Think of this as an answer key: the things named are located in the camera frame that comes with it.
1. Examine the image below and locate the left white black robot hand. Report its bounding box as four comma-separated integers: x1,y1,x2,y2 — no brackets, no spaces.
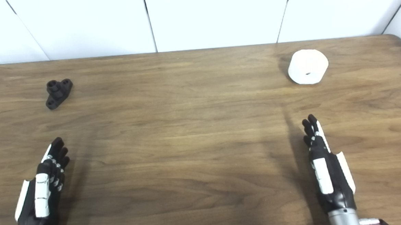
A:
11,137,74,225

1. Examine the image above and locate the round white plastic piece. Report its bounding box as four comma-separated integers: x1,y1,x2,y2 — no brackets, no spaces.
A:
287,48,330,86

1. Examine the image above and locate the black plastic holder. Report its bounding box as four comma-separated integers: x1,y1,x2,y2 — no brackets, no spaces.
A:
44,78,74,110

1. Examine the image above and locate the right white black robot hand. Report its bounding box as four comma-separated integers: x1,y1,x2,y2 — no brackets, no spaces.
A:
301,112,358,215

